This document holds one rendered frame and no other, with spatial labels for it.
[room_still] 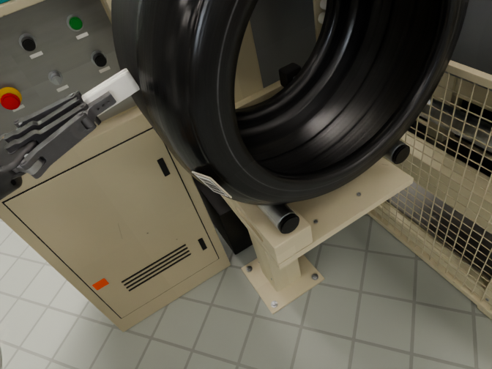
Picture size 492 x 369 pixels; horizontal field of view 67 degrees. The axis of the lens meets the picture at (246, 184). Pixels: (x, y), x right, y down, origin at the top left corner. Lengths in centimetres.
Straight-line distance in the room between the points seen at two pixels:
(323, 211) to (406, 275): 91
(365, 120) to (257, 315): 103
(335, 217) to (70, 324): 145
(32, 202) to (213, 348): 88
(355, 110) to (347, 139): 7
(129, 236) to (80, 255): 17
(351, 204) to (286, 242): 20
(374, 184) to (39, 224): 96
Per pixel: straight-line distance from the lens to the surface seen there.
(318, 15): 118
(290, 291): 164
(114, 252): 143
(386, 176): 91
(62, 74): 112
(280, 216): 69
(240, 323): 163
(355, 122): 85
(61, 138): 51
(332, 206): 85
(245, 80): 95
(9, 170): 54
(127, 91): 54
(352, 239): 178
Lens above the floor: 146
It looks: 44 degrees down
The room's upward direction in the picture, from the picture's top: 17 degrees counter-clockwise
